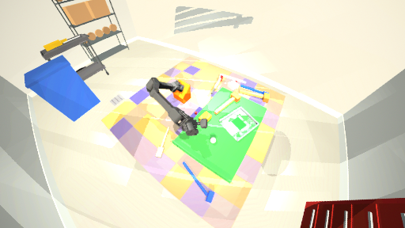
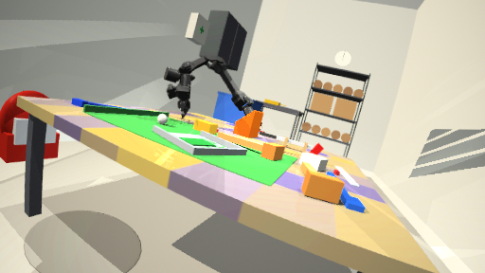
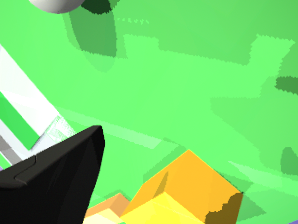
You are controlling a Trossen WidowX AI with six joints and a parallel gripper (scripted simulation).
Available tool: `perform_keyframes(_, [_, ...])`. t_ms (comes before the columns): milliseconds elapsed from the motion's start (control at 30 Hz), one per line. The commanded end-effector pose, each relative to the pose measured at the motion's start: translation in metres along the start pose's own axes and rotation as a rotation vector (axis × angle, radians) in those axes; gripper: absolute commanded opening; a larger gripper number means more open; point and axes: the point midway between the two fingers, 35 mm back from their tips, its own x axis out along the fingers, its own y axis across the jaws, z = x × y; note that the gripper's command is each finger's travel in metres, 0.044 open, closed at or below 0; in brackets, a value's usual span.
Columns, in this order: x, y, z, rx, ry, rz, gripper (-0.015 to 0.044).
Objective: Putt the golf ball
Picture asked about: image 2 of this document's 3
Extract white golf ball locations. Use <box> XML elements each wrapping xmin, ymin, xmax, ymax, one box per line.
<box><xmin>158</xmin><ymin>115</ymin><xmax>168</xmax><ymax>124</ymax></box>

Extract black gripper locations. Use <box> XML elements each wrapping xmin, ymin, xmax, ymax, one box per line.
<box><xmin>176</xmin><ymin>82</ymin><xmax>190</xmax><ymax>118</ymax></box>

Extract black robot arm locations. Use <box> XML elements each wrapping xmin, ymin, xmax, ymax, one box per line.
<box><xmin>164</xmin><ymin>55</ymin><xmax>254</xmax><ymax>115</ymax></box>

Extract white flat bar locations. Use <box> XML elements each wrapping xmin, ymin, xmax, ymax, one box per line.
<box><xmin>334</xmin><ymin>166</ymin><xmax>359</xmax><ymax>187</ymax></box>

